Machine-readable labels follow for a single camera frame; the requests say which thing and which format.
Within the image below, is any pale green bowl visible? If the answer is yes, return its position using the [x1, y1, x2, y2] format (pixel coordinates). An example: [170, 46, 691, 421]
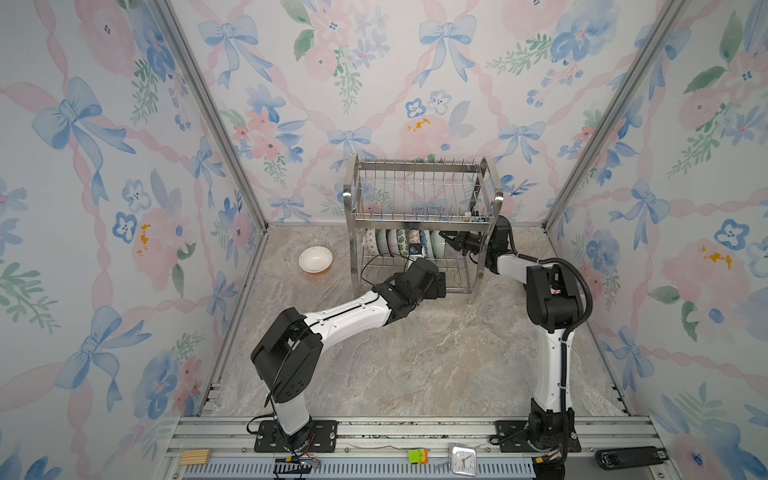
[431, 230, 446, 259]

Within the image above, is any pink purple glass bowl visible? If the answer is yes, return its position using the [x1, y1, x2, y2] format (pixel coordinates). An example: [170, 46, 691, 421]
[386, 230, 400, 257]

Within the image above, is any blue white patterned bowl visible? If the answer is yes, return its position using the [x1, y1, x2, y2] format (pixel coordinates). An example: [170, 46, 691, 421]
[418, 230, 434, 258]

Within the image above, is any dark blue flower bowl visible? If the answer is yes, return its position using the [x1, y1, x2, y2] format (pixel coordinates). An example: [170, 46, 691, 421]
[375, 229, 390, 257]

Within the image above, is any green white patterned bowl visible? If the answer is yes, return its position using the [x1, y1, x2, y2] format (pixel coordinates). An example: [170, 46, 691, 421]
[363, 229, 379, 257]

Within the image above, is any stainless steel dish rack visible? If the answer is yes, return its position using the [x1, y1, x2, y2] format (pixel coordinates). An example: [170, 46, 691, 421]
[341, 155, 504, 297]

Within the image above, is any white orange bowl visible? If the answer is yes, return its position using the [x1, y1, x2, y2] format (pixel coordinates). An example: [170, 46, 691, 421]
[298, 246, 333, 275]

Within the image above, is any green leaf pattern bowl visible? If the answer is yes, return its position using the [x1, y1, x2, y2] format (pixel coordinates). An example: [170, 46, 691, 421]
[396, 229, 410, 257]

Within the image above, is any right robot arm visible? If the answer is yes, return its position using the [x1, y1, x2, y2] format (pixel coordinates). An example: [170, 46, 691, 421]
[440, 216, 594, 456]

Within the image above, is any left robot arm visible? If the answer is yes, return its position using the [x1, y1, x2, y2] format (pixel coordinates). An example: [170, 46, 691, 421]
[250, 257, 446, 454]

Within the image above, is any green orange small block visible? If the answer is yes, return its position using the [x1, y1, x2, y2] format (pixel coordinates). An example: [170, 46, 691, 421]
[407, 448, 429, 464]

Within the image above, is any small silver alarm clock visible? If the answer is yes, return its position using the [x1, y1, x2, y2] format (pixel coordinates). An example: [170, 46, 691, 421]
[449, 444, 478, 477]

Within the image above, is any black stapler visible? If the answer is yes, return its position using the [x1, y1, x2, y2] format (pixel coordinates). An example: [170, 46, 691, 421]
[595, 446, 669, 471]

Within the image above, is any wooden block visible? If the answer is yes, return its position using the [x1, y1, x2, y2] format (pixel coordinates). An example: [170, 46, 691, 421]
[179, 449, 212, 466]

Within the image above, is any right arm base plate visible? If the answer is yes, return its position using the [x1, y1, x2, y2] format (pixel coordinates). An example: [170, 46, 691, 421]
[489, 420, 562, 454]

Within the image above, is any black connector with wires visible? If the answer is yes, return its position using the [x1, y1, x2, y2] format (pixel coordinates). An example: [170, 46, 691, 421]
[272, 457, 322, 480]

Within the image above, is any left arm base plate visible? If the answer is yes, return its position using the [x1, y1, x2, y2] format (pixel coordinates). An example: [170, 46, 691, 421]
[254, 420, 338, 455]

